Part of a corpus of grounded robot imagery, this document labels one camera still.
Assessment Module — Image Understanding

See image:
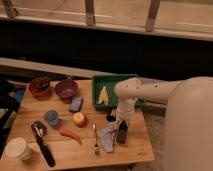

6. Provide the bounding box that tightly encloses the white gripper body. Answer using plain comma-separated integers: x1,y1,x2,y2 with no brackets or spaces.
116,98,137,121

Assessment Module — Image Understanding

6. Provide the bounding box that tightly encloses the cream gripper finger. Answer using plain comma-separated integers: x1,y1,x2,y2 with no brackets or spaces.
127,115,133,129
113,117,121,144

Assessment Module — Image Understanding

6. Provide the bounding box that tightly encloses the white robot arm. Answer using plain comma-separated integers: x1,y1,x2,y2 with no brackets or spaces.
114,77,213,171

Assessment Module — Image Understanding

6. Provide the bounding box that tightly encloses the small black cylinder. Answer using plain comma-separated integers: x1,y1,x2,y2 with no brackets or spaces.
106,110,116,122

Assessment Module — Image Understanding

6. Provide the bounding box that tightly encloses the grey cloth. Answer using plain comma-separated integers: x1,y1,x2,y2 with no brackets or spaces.
98,122,117,153

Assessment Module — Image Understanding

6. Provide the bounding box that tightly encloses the yellow wedge in tray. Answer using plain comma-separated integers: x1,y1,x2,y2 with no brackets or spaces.
98,86,109,105

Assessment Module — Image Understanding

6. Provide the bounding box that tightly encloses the green plastic tray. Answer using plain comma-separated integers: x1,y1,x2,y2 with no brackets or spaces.
92,74,136,111

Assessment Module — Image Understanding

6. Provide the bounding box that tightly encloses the metal fork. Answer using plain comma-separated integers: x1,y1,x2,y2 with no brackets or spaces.
93,124,100,155

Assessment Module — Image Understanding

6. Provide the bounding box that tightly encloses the yellow apple toy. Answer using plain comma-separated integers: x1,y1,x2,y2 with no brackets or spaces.
73,112,87,127

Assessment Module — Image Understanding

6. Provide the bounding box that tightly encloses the blue sponge block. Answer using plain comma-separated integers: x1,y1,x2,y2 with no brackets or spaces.
69,96,83,112

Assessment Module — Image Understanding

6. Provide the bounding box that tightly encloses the red chili pepper toy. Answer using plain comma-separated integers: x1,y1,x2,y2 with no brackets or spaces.
59,129,82,145

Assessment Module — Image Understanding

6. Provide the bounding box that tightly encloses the purple bowl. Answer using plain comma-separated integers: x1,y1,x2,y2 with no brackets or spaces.
55,79,78,99

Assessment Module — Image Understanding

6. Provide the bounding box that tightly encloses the blue round cup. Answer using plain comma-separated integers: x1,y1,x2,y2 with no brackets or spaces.
44,110,59,126

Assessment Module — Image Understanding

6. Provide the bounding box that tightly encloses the red bowl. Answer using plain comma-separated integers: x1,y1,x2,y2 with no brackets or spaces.
28,77,50,97

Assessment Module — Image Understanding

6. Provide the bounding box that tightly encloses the white paper cup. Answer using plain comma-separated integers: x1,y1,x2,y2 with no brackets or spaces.
5,138,31,160

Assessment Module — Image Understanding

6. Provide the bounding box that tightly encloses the black chair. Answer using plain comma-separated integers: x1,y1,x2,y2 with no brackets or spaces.
0,77,20,157

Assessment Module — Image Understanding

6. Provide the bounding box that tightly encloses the black handled peeler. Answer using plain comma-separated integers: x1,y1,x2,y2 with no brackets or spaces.
31,121,56,167

